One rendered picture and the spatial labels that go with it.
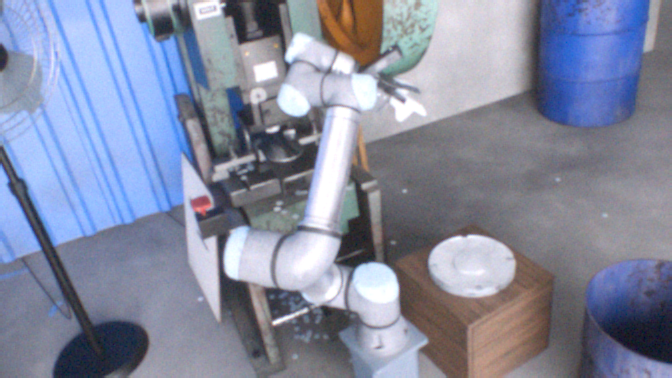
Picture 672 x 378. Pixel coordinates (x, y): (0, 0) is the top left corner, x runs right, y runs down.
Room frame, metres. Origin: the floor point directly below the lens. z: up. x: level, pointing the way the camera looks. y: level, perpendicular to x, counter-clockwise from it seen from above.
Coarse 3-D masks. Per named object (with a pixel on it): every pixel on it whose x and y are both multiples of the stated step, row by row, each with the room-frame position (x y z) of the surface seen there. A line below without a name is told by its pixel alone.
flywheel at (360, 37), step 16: (320, 0) 2.24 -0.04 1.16; (336, 0) 2.14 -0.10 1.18; (352, 0) 2.00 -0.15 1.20; (368, 0) 1.88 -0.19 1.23; (320, 16) 2.22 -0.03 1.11; (336, 16) 2.16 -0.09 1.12; (352, 16) 2.09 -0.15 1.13; (368, 16) 1.89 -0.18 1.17; (336, 32) 2.13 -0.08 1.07; (352, 32) 2.03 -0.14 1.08; (368, 32) 1.90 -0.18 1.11; (336, 48) 2.10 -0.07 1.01; (352, 48) 2.00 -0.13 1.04; (368, 48) 1.83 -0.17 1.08
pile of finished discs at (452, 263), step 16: (448, 240) 1.66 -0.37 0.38; (464, 240) 1.66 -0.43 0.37; (480, 240) 1.64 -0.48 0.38; (432, 256) 1.59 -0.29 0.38; (448, 256) 1.58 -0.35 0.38; (464, 256) 1.56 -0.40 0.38; (480, 256) 1.54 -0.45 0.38; (496, 256) 1.54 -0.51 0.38; (512, 256) 1.52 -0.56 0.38; (432, 272) 1.51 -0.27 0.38; (448, 272) 1.49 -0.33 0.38; (464, 272) 1.48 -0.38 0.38; (480, 272) 1.47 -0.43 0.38; (496, 272) 1.46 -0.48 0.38; (512, 272) 1.44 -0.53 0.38; (448, 288) 1.43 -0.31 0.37; (464, 288) 1.40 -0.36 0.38; (480, 288) 1.40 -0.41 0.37; (496, 288) 1.39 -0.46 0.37
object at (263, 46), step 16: (240, 32) 1.88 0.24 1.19; (256, 32) 1.86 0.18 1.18; (272, 32) 1.88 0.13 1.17; (240, 48) 1.80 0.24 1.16; (256, 48) 1.81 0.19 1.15; (272, 48) 1.83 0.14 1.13; (256, 64) 1.81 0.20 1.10; (272, 64) 1.83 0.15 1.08; (256, 80) 1.81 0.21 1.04; (272, 80) 1.82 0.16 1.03; (256, 96) 1.79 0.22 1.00; (272, 96) 1.82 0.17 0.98; (256, 112) 1.80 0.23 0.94; (272, 112) 1.78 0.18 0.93
